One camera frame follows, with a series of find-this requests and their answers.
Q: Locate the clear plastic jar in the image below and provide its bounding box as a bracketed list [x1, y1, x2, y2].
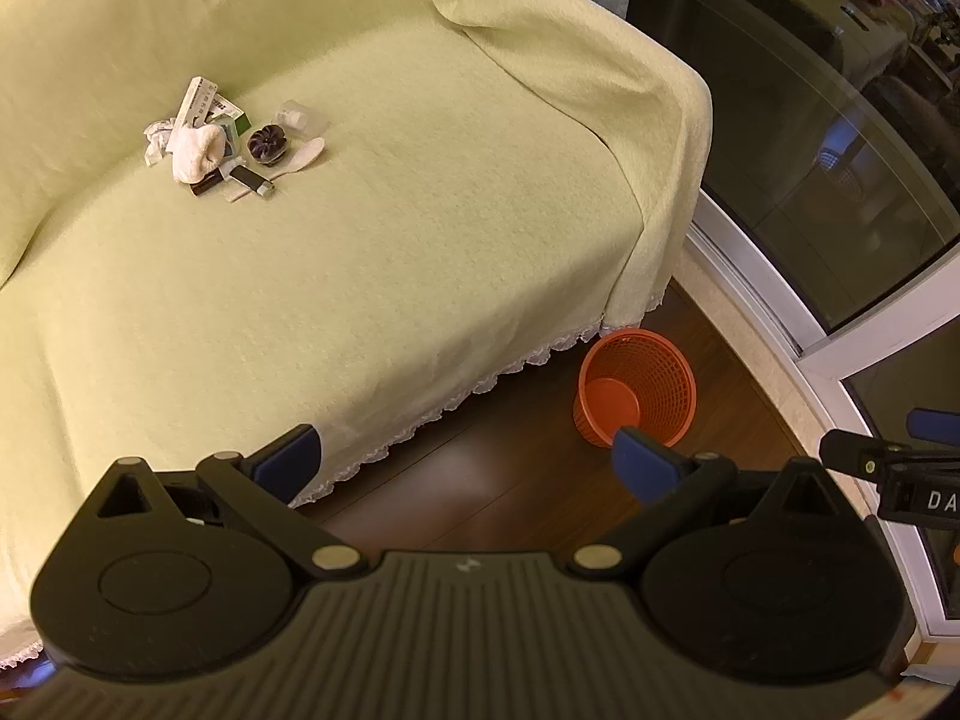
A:
[276, 97, 331, 134]

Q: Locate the black lighter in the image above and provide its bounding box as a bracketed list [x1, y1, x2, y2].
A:
[229, 165, 275, 200]

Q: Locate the dark hair scrunchie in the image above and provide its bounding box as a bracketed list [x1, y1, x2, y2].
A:
[246, 126, 289, 164]

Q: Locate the white tissue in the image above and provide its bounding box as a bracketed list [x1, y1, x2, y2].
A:
[142, 118, 181, 166]

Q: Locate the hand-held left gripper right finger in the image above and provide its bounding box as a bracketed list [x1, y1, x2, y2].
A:
[566, 426, 863, 582]

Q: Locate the light green sofa cover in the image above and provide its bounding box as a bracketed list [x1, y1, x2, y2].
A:
[0, 0, 713, 672]

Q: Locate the orange plastic mesh basket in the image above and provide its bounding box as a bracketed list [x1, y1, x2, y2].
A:
[574, 328, 697, 449]

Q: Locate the glass sliding door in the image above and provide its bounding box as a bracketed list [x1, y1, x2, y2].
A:
[626, 0, 960, 642]

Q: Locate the long white medicine box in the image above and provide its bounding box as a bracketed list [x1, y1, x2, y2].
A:
[178, 76, 220, 128]

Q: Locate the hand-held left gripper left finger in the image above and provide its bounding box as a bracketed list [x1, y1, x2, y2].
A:
[79, 424, 368, 582]

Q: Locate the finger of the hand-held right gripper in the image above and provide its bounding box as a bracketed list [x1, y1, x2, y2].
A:
[819, 429, 912, 478]
[906, 409, 960, 437]

